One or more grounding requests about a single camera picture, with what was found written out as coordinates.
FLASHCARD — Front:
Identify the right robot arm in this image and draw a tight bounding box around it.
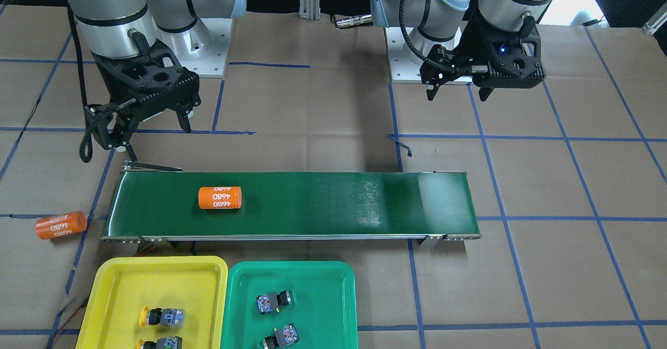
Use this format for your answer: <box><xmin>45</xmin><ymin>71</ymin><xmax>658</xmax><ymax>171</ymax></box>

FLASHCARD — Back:
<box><xmin>67</xmin><ymin>0</ymin><xmax>247</xmax><ymax>163</ymax></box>

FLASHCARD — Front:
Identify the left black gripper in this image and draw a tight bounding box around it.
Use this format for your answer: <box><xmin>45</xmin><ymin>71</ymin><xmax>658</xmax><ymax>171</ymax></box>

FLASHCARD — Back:
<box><xmin>419</xmin><ymin>14</ymin><xmax>546</xmax><ymax>102</ymax></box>

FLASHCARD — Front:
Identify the orange 4680 cylinder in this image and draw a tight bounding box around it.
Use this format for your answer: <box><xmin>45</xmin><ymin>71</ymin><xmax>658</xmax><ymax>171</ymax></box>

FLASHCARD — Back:
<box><xmin>35</xmin><ymin>211</ymin><xmax>88</xmax><ymax>240</ymax></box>
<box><xmin>197</xmin><ymin>186</ymin><xmax>242</xmax><ymax>209</ymax></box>

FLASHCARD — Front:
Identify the yellow plastic tray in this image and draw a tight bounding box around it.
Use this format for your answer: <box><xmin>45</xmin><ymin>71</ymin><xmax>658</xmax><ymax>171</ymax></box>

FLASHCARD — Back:
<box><xmin>76</xmin><ymin>256</ymin><xmax>228</xmax><ymax>348</ymax></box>

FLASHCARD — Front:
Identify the green plastic tray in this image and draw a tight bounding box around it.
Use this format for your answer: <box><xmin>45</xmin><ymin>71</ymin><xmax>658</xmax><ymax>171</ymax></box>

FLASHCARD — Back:
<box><xmin>220</xmin><ymin>261</ymin><xmax>359</xmax><ymax>348</ymax></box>

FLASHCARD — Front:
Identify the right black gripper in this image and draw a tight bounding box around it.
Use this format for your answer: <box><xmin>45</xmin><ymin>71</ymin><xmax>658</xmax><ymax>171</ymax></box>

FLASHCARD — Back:
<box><xmin>85</xmin><ymin>41</ymin><xmax>202</xmax><ymax>163</ymax></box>

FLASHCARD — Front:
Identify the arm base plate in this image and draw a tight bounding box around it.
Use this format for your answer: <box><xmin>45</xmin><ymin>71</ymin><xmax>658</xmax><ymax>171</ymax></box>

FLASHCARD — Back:
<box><xmin>157</xmin><ymin>18</ymin><xmax>233</xmax><ymax>78</ymax></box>
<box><xmin>384</xmin><ymin>27</ymin><xmax>436</xmax><ymax>84</ymax></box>

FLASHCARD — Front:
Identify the green conveyor belt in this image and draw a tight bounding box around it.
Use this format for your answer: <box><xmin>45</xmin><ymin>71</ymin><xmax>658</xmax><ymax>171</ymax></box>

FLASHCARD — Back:
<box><xmin>102</xmin><ymin>169</ymin><xmax>481</xmax><ymax>241</ymax></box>

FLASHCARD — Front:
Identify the green push button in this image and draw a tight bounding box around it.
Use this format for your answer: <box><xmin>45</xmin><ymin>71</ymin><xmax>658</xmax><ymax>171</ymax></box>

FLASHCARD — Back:
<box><xmin>256</xmin><ymin>290</ymin><xmax>294</xmax><ymax>314</ymax></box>
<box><xmin>259</xmin><ymin>323</ymin><xmax>300</xmax><ymax>348</ymax></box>

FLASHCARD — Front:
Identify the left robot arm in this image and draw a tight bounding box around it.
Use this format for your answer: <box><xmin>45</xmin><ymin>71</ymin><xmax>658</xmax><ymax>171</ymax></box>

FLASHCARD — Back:
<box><xmin>370</xmin><ymin>0</ymin><xmax>552</xmax><ymax>101</ymax></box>

